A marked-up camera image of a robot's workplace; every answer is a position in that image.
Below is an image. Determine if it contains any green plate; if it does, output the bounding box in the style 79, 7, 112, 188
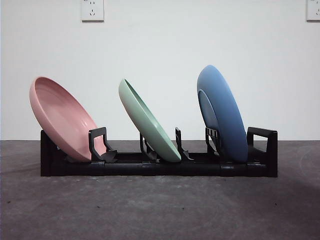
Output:
118, 78, 182, 163

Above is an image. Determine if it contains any blue plate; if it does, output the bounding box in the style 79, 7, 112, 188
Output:
196, 64, 249, 164

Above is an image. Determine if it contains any pink plate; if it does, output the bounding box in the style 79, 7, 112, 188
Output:
29, 76, 107, 162

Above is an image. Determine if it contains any black plate rack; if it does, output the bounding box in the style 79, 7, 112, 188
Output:
40, 126, 279, 179

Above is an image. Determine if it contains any white wall socket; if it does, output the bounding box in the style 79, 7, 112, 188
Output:
80, 0, 105, 22
306, 0, 320, 22

